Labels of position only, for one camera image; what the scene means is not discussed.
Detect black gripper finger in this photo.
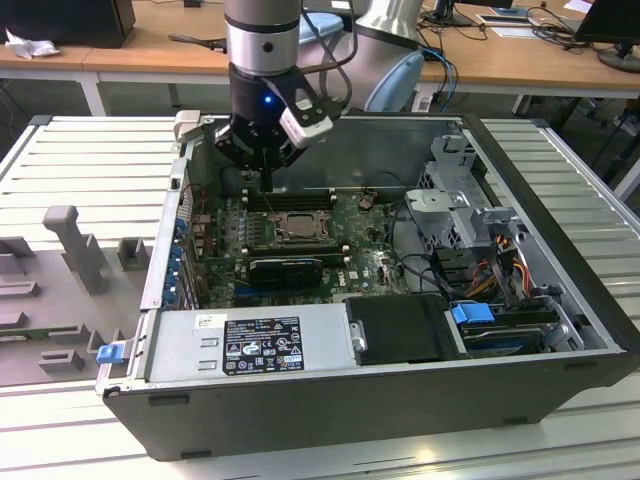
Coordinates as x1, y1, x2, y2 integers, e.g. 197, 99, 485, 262
267, 145, 306, 194
215, 124, 269, 194

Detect silver green CPU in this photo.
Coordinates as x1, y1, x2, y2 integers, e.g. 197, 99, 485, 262
288, 214, 321, 235

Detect metal socket cover frame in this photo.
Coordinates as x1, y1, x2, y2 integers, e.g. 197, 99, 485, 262
273, 210, 334, 241

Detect black RAM slot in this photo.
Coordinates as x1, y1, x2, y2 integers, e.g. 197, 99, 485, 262
243, 241, 350, 248
243, 250, 350, 257
243, 192, 337, 200
243, 187, 337, 195
243, 245, 350, 252
243, 254, 350, 262
243, 198, 337, 206

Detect CPU socket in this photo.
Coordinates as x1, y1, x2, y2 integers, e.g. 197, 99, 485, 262
272, 210, 335, 243

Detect black plastic bay cover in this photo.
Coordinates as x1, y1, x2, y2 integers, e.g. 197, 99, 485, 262
343, 294, 454, 365

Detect black graphics card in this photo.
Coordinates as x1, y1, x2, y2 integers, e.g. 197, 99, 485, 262
247, 256, 325, 290

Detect green motherboard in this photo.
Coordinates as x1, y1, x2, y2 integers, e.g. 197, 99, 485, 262
199, 191, 431, 310

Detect silver metal drive cage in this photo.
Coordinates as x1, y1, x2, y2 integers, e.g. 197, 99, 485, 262
403, 130, 534, 254

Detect black power supply label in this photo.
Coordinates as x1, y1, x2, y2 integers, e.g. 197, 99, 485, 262
222, 315, 303, 377

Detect black monitor stand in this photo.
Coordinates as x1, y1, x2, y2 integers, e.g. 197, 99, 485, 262
421, 0, 475, 28

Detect silver power supply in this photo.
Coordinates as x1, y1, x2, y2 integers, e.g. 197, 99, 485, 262
127, 305, 369, 385

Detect crumpled white paper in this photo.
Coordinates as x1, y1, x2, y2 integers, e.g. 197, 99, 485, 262
3, 27, 62, 60

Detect hard disk blue carrier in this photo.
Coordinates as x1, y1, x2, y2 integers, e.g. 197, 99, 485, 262
448, 301, 549, 359

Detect grey parts rack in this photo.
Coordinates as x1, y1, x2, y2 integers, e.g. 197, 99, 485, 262
0, 203, 154, 389

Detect blue plastic latch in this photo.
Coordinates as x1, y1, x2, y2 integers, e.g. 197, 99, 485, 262
97, 343, 125, 366

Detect black silver PC case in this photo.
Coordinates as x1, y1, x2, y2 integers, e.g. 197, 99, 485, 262
94, 112, 640, 462

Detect green RAM stick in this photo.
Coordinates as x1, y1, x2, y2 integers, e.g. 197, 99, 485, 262
0, 327, 54, 346

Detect black monitor with stand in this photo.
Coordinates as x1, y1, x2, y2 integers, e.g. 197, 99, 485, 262
573, 0, 640, 75

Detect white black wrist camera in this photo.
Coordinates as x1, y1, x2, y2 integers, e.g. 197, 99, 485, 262
278, 97, 335, 150

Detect grey case release handle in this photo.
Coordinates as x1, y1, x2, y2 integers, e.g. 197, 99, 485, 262
173, 109, 202, 147

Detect wooden desk white frame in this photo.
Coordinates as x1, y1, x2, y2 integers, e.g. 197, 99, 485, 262
0, 0, 134, 119
82, 0, 640, 119

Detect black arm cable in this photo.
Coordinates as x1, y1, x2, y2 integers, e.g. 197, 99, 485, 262
298, 0, 360, 112

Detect blue cable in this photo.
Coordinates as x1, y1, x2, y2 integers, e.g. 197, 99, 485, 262
423, 46, 457, 109

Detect yellow red power wires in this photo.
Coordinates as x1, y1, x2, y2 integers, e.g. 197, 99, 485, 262
469, 234, 534, 300

